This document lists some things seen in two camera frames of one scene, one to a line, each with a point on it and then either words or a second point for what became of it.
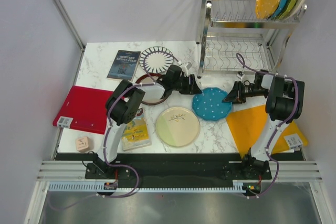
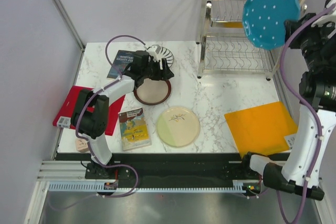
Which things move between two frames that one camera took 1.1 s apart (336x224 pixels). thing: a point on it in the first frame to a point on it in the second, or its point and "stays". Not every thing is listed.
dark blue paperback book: [124, 65] stays
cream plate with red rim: [153, 93] stays
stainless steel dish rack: [233, 39] stays
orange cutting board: [248, 127] stays
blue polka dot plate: [208, 104] to [266, 11]
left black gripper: [192, 88] to [166, 73]
